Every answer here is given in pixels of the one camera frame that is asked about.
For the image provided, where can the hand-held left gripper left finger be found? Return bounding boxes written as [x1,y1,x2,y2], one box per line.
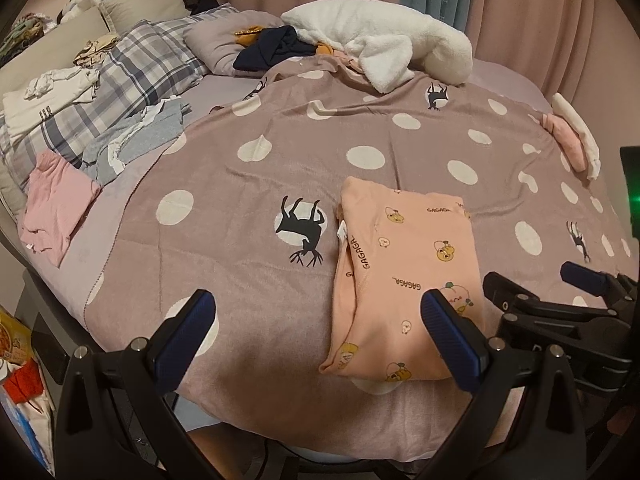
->
[52,288,218,480]

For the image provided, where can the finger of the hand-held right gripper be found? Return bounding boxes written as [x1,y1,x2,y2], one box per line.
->
[560,261,640,303]
[482,271,627,342]

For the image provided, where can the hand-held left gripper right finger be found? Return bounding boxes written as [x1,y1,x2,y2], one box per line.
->
[420,290,588,480]

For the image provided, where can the peach cartoon print shirt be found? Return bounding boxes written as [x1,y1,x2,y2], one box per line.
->
[319,176,493,383]

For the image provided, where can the white clothes pile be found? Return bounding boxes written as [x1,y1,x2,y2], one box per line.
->
[2,67,101,143]

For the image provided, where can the pink folded cloth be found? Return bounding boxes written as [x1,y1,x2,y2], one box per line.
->
[542,112,588,173]

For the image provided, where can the white folded cloth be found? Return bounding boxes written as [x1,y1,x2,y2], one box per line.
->
[551,92,601,181]

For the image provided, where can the mauve polka dot blanket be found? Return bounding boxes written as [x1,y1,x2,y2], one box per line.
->
[82,55,636,461]

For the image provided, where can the red item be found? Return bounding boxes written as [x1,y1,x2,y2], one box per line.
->
[2,357,46,406]

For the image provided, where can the orange snack bag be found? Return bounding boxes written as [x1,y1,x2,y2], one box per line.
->
[0,307,38,368]

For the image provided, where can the pink garment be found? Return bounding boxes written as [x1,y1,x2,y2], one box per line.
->
[20,150,103,267]

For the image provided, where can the white and blue plastic bag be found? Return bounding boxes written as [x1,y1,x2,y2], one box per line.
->
[0,360,56,476]

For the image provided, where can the grey lace-trimmed garments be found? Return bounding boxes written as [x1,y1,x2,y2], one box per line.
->
[82,97,193,186]

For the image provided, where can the lavender bed sheet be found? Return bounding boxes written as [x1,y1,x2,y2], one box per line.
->
[0,57,546,311]

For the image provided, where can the grey plaid pillow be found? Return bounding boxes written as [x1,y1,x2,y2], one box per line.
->
[0,4,241,181]

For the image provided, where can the mauve pillow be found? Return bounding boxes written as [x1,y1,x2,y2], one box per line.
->
[182,10,286,77]

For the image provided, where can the navy garment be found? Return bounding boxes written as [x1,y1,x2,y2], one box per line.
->
[232,26,316,73]

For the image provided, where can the beige patterned cloth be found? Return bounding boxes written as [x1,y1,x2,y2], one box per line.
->
[74,34,121,67]

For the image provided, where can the white fleece garment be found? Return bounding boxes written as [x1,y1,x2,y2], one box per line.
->
[281,0,475,95]

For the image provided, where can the green patterned knit cloth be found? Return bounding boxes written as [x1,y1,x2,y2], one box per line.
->
[0,12,56,66]

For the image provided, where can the grey bed frame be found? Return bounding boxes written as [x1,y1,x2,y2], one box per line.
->
[10,260,91,401]

